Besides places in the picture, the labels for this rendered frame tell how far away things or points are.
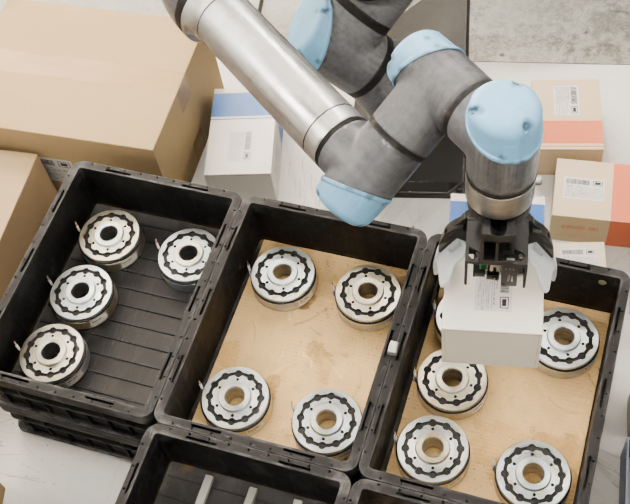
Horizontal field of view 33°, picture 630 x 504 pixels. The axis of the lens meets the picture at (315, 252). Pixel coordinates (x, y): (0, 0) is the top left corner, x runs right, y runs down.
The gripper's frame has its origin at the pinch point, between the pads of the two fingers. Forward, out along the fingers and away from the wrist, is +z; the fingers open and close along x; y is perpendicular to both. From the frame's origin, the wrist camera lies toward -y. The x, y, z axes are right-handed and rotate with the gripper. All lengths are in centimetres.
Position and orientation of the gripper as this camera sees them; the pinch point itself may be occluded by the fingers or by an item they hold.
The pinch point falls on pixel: (494, 271)
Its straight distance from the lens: 138.1
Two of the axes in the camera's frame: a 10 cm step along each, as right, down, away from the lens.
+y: -1.2, 8.5, -5.2
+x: 9.9, 0.5, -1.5
